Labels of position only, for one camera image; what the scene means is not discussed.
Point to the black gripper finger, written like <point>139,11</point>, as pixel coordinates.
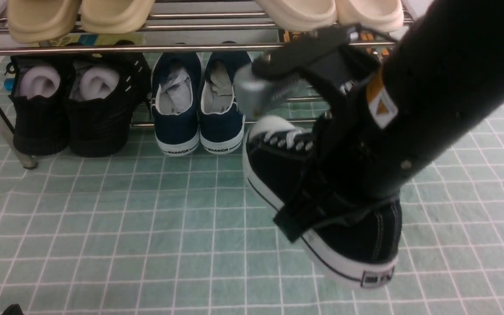
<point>13,309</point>

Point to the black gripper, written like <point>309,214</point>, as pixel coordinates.
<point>347,179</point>

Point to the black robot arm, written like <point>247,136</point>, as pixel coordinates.
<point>440,82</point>

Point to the metal shoe rack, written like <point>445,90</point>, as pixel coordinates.
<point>173,26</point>

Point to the right navy canvas sneaker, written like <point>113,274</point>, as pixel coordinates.
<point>222,124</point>

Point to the navy canvas sneaker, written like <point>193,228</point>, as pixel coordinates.
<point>175,81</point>
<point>222,124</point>

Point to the green checkered floor mat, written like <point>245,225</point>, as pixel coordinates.
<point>140,233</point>

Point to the black printed box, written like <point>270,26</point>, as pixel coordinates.
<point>371,42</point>

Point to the right cream slipper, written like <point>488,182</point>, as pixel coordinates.
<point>381,15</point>

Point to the cream slipper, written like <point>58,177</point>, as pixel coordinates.
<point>300,15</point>
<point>381,15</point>

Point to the left cream slipper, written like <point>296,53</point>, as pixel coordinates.
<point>300,15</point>

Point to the left navy canvas sneaker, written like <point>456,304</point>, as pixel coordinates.
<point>175,81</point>

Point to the left black knit shoe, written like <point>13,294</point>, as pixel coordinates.
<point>39,90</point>

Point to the black knit shoe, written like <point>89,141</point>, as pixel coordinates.
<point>101,99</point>
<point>39,90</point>

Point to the right black knit shoe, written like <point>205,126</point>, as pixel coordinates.
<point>101,99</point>

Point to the left tan slipper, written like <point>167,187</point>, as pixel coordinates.
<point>31,21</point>

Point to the tan slipper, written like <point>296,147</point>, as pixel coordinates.
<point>31,21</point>
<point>114,16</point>

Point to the right tan slipper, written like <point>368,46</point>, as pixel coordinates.
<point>114,16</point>

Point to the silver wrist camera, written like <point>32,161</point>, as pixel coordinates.
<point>257,96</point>

